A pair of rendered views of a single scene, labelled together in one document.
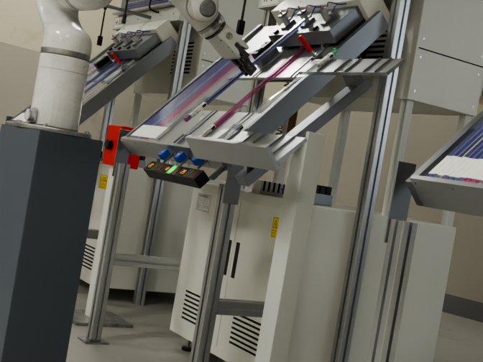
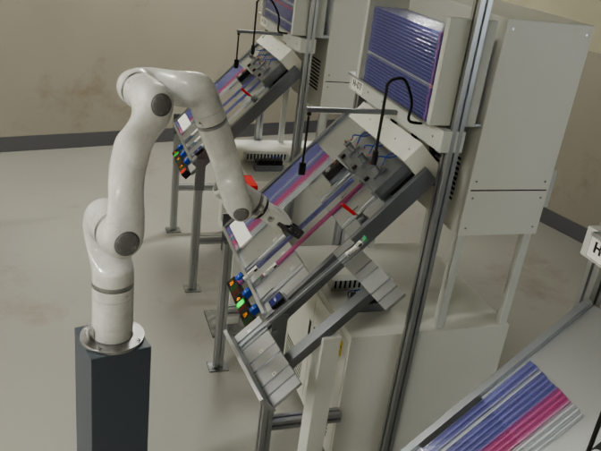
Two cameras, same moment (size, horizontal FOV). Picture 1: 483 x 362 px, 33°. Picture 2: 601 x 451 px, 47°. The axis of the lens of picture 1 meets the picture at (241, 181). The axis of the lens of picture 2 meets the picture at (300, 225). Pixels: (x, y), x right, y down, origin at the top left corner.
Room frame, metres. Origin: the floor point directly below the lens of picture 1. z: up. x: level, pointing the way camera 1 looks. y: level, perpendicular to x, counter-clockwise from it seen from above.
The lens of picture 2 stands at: (0.42, -0.37, 1.93)
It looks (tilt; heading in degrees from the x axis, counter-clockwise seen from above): 24 degrees down; 11
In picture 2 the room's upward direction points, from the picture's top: 7 degrees clockwise
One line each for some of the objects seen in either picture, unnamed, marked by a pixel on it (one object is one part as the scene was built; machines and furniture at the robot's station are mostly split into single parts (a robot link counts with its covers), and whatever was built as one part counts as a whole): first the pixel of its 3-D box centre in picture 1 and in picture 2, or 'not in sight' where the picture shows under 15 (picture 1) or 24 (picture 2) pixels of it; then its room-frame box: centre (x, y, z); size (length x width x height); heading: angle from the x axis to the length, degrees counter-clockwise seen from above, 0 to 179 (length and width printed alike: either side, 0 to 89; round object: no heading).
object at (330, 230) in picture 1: (305, 289); (380, 346); (2.92, -0.29, 0.31); 0.70 x 0.65 x 0.62; 32
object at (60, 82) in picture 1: (58, 95); (113, 310); (2.02, 0.48, 0.79); 0.19 x 0.19 x 0.18
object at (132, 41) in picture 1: (116, 155); (262, 154); (4.05, 0.62, 0.66); 1.01 x 0.73 x 1.31; 122
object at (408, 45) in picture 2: not in sight; (414, 60); (2.81, -0.21, 1.52); 0.51 x 0.13 x 0.27; 32
